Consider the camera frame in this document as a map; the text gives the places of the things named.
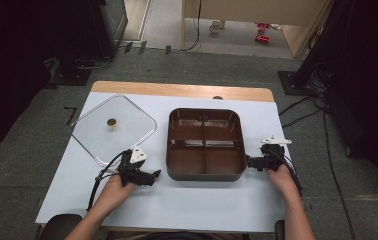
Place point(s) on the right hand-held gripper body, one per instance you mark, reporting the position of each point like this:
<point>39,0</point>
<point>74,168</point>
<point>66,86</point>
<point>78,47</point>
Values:
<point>272,154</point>

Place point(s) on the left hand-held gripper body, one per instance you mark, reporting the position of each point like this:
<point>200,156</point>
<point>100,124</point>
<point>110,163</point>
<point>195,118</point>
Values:
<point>128,170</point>

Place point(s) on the clear square lid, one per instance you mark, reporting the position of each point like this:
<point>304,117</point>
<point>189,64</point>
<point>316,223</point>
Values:
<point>123,140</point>

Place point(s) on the brown divided box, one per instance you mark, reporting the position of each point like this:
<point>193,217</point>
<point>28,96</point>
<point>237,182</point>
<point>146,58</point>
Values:
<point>205,160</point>

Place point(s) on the person's left hand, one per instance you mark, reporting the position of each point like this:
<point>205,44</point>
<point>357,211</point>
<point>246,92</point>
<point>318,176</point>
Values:
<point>115,193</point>

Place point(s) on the person's right hand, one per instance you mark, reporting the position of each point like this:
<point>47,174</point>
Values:
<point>282,180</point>

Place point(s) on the white table mat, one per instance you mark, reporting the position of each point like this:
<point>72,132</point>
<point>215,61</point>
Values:
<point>177,203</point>

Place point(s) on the person's dark clothing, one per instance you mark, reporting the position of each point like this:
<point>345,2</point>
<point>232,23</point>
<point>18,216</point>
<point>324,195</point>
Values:
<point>177,236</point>

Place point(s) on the black chair armrest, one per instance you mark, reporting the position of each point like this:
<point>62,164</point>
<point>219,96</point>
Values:
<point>279,230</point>
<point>60,226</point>

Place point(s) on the black stand base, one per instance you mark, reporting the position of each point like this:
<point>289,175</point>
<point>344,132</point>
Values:
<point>295,85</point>
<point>72,75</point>

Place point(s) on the wooden table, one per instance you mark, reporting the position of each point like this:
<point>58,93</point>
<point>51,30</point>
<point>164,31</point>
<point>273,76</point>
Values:
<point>177,89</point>

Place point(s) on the red object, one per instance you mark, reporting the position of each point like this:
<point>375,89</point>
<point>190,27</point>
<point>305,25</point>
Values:
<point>262,39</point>
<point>263,25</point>

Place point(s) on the black curtain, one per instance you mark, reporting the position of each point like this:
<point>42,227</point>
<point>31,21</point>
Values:
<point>7,66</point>
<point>370,83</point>

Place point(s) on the white object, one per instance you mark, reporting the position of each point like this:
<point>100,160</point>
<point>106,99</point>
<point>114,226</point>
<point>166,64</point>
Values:
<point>216,26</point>

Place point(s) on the dark cabinet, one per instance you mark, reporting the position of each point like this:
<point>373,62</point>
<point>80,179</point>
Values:
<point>112,23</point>

